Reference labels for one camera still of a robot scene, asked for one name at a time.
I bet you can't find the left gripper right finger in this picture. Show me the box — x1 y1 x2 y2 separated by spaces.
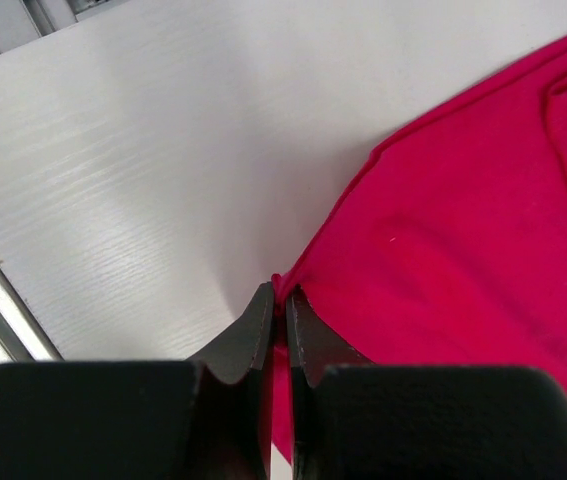
286 293 567 479

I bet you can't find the pink t shirt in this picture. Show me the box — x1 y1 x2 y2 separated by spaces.
268 22 567 466

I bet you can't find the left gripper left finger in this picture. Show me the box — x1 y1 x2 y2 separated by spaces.
0 283 274 479

